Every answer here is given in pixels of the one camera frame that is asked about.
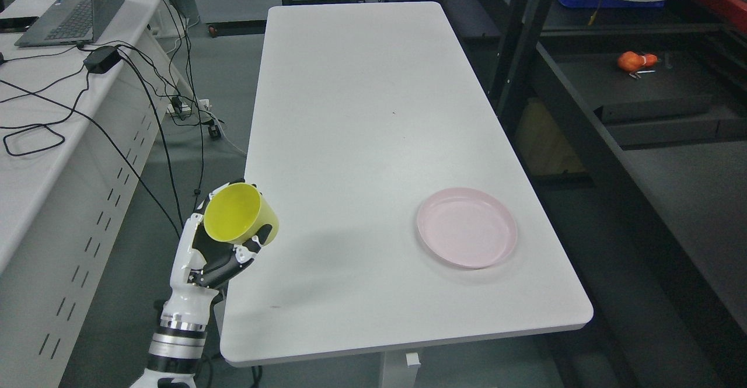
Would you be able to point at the pink plastic plate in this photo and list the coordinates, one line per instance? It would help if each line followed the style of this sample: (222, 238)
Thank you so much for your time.
(466, 227)

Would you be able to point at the dark grey metal shelf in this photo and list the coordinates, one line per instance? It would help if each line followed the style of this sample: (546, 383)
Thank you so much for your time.
(655, 221)

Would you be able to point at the white side desk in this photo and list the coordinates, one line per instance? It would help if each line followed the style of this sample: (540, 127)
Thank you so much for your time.
(73, 145)

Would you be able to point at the orange toy on shelf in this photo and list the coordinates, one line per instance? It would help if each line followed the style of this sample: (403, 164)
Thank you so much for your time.
(630, 62)

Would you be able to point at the yellow plastic cup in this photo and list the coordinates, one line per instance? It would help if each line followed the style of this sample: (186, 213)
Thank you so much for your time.
(238, 212)

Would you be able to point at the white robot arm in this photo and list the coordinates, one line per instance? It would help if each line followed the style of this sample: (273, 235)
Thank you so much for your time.
(174, 355)

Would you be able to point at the black power adapter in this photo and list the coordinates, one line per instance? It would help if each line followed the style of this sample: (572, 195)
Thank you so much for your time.
(102, 59)

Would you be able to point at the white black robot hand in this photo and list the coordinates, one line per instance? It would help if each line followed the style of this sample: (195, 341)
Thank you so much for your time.
(202, 266)

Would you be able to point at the white table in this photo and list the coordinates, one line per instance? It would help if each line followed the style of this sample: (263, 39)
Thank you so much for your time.
(362, 112)

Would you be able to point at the grey laptop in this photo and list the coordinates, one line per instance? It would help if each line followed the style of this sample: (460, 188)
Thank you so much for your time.
(70, 22)

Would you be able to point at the white power strip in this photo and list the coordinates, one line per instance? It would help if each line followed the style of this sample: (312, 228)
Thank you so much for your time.
(187, 109)

